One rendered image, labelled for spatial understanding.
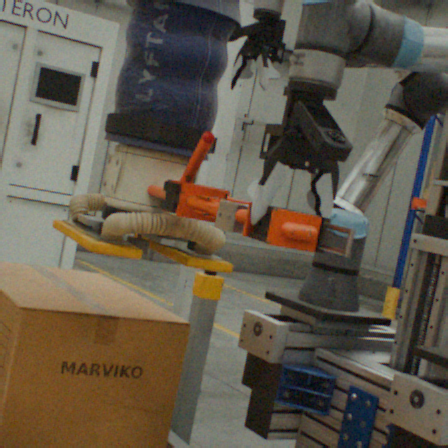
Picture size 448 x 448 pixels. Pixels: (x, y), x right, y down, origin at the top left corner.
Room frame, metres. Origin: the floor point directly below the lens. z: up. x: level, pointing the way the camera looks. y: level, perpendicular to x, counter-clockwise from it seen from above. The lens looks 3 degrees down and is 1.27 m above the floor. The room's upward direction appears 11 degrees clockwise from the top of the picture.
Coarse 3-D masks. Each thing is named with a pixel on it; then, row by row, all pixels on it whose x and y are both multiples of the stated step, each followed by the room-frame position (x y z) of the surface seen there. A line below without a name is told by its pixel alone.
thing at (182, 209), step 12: (168, 180) 1.46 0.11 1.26; (168, 192) 1.45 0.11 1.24; (180, 192) 1.40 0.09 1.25; (192, 192) 1.40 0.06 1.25; (204, 192) 1.41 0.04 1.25; (216, 192) 1.42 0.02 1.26; (168, 204) 1.42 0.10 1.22; (180, 204) 1.39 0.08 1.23; (192, 216) 1.40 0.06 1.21; (204, 216) 1.41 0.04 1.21
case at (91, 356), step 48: (0, 288) 1.80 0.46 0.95; (48, 288) 1.92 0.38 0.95; (96, 288) 2.06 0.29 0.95; (0, 336) 1.73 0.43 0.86; (48, 336) 1.67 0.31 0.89; (96, 336) 1.73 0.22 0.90; (144, 336) 1.78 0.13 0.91; (0, 384) 1.67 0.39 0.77; (48, 384) 1.68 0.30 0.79; (96, 384) 1.74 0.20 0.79; (144, 384) 1.79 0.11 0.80; (0, 432) 1.64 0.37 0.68; (48, 432) 1.69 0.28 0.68; (96, 432) 1.75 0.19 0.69; (144, 432) 1.80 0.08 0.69
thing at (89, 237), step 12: (60, 228) 1.69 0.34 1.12; (72, 228) 1.63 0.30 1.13; (84, 228) 1.63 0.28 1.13; (96, 228) 1.69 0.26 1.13; (84, 240) 1.51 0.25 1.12; (96, 240) 1.49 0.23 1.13; (108, 240) 1.50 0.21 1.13; (96, 252) 1.46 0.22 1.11; (108, 252) 1.47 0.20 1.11; (120, 252) 1.48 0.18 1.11; (132, 252) 1.49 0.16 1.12
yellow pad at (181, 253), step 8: (152, 240) 1.74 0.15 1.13; (176, 240) 1.79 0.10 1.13; (152, 248) 1.72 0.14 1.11; (160, 248) 1.68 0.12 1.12; (168, 248) 1.64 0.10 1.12; (176, 248) 1.64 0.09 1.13; (184, 248) 1.64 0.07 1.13; (192, 248) 1.64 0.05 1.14; (168, 256) 1.63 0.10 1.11; (176, 256) 1.59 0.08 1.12; (184, 256) 1.56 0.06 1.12; (192, 256) 1.57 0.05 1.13; (200, 256) 1.58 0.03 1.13; (208, 256) 1.58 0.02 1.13; (216, 256) 1.61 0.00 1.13; (184, 264) 1.55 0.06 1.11; (192, 264) 1.54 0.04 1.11; (200, 264) 1.55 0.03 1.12; (208, 264) 1.56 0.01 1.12; (216, 264) 1.56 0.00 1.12; (224, 264) 1.57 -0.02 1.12; (224, 272) 1.58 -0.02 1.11
